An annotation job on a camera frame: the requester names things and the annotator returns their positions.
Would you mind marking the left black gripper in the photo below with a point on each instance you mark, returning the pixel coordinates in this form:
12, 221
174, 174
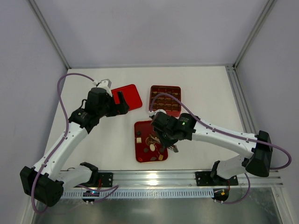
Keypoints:
116, 108

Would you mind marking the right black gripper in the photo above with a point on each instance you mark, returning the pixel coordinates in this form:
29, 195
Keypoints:
167, 142

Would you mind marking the red tin lid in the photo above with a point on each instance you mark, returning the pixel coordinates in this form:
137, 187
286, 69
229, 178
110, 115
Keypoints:
131, 96

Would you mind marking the dark fluted chocolate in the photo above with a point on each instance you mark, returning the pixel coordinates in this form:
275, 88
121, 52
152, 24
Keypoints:
145, 149

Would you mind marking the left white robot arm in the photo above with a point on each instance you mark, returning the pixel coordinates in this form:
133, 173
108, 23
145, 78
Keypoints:
44, 181

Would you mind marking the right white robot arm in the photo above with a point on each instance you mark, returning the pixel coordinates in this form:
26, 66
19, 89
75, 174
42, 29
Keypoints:
254, 151

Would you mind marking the white oval chocolate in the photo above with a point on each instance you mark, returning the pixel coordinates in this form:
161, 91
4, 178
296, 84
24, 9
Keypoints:
152, 147

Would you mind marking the white square chocolate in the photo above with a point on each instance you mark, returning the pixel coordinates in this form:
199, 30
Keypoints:
139, 140

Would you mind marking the red chocolate box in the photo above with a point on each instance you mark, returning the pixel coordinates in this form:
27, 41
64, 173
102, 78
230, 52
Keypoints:
168, 104

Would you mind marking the red lacquer tray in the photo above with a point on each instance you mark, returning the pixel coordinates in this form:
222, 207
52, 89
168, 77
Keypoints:
147, 144

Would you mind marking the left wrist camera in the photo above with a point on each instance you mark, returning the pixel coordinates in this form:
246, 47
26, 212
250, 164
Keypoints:
105, 84

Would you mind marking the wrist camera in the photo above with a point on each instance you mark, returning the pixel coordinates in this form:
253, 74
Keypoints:
105, 84
152, 113

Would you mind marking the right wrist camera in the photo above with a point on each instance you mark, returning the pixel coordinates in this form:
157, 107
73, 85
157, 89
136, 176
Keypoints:
152, 113

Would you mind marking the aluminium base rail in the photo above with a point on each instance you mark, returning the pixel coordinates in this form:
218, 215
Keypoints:
186, 178

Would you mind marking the right aluminium frame post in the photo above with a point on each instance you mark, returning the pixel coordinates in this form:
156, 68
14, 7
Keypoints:
266, 10

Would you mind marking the white slotted cable duct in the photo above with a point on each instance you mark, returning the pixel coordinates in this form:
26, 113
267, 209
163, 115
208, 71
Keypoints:
122, 193

